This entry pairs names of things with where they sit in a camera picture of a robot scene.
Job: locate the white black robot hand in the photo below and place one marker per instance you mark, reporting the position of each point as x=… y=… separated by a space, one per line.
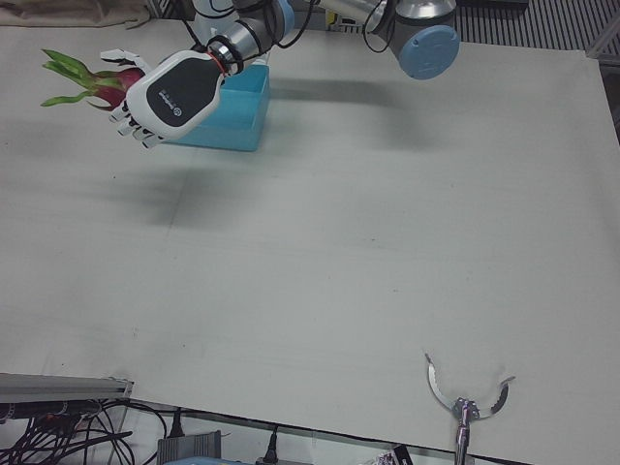
x=179 y=94

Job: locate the pink green dragon fruit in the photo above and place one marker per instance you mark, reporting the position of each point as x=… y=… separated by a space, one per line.
x=114 y=84

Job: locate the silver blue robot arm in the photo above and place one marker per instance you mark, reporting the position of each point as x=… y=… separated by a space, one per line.
x=426 y=43

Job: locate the light blue plastic tray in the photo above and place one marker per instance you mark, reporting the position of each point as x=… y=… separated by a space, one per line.
x=242 y=121

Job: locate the black power plug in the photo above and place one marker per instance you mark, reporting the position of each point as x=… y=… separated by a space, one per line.
x=271 y=443
x=176 y=424

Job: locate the dark grey equipment box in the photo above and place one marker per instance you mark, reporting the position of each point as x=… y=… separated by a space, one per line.
x=189 y=448

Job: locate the black ribbed grille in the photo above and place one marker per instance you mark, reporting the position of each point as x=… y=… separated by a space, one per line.
x=533 y=21

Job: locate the clear plastic bag with parts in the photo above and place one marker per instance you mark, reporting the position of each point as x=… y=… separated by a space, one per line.
x=390 y=457

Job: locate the aluminium frame bar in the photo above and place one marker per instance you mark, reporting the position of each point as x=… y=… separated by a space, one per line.
x=605 y=48

